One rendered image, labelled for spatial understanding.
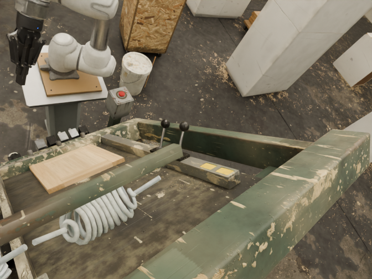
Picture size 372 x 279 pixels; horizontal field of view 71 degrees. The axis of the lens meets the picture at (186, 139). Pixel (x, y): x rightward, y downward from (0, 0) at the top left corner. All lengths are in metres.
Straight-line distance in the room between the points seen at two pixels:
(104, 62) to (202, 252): 1.48
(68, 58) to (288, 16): 2.24
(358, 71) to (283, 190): 5.20
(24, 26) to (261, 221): 0.89
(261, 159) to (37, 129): 2.07
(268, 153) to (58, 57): 1.34
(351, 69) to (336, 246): 3.36
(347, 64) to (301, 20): 2.83
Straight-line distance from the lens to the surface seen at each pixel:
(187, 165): 0.88
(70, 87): 1.90
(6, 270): 0.45
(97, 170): 1.12
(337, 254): 3.45
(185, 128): 0.93
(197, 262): 0.42
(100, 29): 1.66
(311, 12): 3.03
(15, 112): 2.74
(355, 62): 5.72
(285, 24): 3.18
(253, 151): 0.99
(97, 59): 1.74
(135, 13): 2.97
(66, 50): 1.77
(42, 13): 1.02
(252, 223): 0.48
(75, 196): 0.34
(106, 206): 0.42
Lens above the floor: 2.23
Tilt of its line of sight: 52 degrees down
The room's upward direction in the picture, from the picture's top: 36 degrees clockwise
